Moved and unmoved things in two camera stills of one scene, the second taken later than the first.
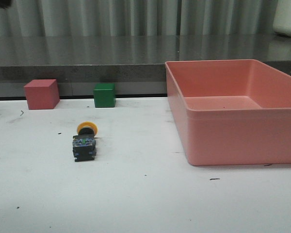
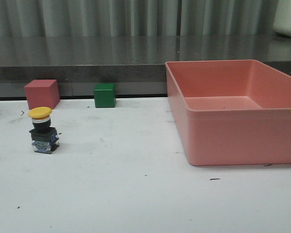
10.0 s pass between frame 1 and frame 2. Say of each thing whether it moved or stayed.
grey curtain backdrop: stayed
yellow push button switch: moved
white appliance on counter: stayed
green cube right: stayed
